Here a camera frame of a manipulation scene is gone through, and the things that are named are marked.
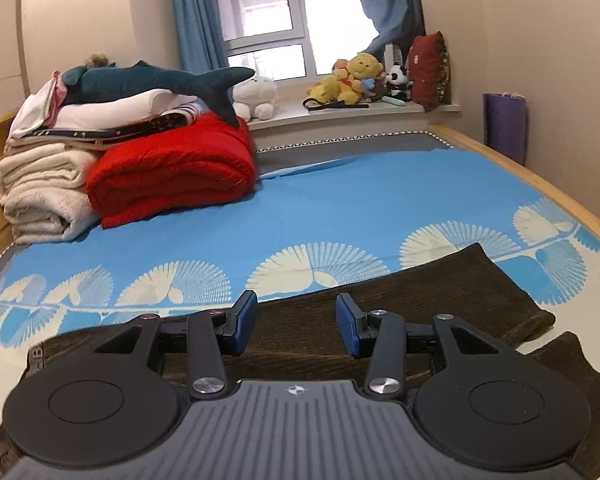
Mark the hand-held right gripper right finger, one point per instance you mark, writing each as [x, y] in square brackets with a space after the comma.
[347, 327]

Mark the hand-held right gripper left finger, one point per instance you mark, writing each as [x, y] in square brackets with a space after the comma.
[245, 325]

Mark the blue patterned bed mat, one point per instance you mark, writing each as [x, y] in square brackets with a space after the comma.
[355, 210]

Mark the red folded blanket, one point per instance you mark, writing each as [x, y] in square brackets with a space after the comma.
[180, 170]

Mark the grey mattress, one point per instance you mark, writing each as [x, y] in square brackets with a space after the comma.
[380, 144]

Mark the white windowsill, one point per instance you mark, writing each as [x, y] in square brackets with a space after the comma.
[330, 117]

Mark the striped cloth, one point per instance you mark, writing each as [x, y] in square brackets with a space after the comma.
[185, 110]

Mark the dark patterned blanket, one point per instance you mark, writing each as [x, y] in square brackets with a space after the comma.
[130, 130]

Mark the white plush toy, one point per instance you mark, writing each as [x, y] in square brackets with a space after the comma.
[255, 97]

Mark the cream folded blanket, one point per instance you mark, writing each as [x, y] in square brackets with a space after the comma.
[45, 185]

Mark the yellow bear plush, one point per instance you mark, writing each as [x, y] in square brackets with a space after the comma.
[352, 77]

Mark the panda plush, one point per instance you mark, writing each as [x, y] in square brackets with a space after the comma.
[397, 82]

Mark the purple paper bag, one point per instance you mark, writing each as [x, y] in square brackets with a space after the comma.
[505, 127]

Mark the red cushion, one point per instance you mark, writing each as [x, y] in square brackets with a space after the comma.
[427, 70]

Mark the blue shark plush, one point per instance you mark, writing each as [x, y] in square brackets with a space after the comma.
[130, 80]

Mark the pink cloth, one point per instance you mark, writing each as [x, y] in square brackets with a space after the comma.
[60, 92]

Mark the brown teddy plush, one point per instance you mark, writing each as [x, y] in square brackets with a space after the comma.
[99, 60]

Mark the blue curtain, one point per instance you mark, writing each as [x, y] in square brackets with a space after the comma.
[390, 0]
[197, 20]

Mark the white framed window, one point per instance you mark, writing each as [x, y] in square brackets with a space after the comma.
[270, 15]

